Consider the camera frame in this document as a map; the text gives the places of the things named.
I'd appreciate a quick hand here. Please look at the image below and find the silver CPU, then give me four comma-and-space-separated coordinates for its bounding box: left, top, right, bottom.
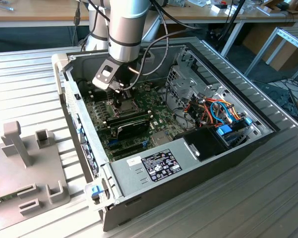
120, 99, 136, 113

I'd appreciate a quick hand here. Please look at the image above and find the installed RAM stick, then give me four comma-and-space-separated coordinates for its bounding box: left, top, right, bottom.
104, 113, 152, 126

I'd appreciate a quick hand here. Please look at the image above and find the black graphics card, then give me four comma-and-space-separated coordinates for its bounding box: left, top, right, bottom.
109, 116, 151, 141

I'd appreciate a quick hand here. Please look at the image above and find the green motherboard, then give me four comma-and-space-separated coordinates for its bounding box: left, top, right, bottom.
83, 83, 197, 162

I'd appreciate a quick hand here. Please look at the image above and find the silver disk bay cage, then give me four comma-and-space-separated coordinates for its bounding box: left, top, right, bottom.
165, 64, 230, 111

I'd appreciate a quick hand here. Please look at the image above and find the silver chipset heatsink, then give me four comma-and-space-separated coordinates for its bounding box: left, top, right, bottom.
152, 131, 171, 147

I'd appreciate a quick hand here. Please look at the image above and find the small white sticker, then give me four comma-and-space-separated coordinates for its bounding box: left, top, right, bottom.
126, 156, 142, 168

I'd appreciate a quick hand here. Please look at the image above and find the black rating label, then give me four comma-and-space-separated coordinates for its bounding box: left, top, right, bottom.
141, 148, 183, 183

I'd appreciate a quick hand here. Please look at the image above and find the wooden desk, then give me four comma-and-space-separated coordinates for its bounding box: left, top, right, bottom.
161, 0, 298, 58
0, 0, 90, 28

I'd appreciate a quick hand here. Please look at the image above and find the silver power supply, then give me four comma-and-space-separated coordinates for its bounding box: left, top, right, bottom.
108, 137, 202, 199

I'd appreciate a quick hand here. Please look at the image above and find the small white box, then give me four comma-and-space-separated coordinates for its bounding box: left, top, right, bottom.
210, 4, 227, 14

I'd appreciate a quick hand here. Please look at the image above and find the blue case latch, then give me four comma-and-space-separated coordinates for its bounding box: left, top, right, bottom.
88, 184, 103, 199

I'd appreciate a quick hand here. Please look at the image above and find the open black PC case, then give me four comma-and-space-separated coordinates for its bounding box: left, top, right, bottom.
51, 41, 281, 233

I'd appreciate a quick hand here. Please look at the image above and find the black pole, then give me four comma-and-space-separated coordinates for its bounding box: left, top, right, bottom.
212, 0, 246, 43

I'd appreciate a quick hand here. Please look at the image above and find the large brown cardboard panel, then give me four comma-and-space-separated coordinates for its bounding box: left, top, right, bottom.
242, 23, 298, 71

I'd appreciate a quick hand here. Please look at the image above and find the grey parts rack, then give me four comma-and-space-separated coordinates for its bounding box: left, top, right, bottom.
0, 120, 71, 235

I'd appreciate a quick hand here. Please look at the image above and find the green RAM stick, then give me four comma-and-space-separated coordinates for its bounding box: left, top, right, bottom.
0, 192, 18, 206

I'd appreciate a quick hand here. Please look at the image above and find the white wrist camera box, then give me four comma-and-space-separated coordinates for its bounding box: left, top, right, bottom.
91, 56, 121, 90

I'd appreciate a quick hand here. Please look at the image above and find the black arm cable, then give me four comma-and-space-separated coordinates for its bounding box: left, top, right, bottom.
127, 0, 203, 90

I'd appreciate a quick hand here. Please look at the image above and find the hanging grey cable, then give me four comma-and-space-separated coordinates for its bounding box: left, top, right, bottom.
70, 0, 82, 47

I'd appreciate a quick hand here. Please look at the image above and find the blue wire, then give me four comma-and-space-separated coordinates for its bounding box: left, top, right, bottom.
210, 100, 234, 124

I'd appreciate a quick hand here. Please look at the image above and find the orange wire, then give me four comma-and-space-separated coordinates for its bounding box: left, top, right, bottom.
203, 98, 243, 123

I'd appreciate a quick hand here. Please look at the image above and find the aluminium frame shelf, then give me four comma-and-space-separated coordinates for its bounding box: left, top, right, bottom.
244, 26, 298, 80

